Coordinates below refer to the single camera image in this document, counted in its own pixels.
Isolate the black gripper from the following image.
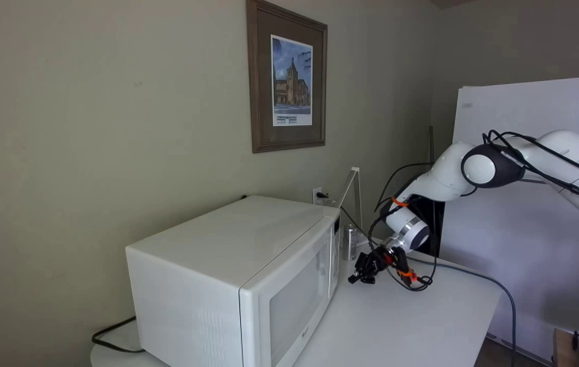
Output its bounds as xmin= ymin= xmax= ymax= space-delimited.
xmin=352 ymin=247 xmax=407 ymax=282

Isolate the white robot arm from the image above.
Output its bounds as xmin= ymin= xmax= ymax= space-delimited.
xmin=348 ymin=131 xmax=579 ymax=286

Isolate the white microwave oven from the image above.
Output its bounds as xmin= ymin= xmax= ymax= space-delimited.
xmin=126 ymin=195 xmax=340 ymax=367

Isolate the white board panel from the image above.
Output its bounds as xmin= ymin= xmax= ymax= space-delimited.
xmin=443 ymin=78 xmax=579 ymax=359

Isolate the framed building picture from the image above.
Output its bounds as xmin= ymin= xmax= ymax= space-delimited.
xmin=246 ymin=0 xmax=329 ymax=153

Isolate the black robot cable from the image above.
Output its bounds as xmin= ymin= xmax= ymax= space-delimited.
xmin=409 ymin=253 xmax=520 ymax=367

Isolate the wall power outlet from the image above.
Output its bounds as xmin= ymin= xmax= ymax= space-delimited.
xmin=312 ymin=188 xmax=327 ymax=205

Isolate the white charger cable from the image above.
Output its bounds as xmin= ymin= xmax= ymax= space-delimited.
xmin=339 ymin=165 xmax=363 ymax=258

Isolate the black microwave power cord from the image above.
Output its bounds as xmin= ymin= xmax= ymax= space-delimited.
xmin=89 ymin=315 xmax=147 ymax=354

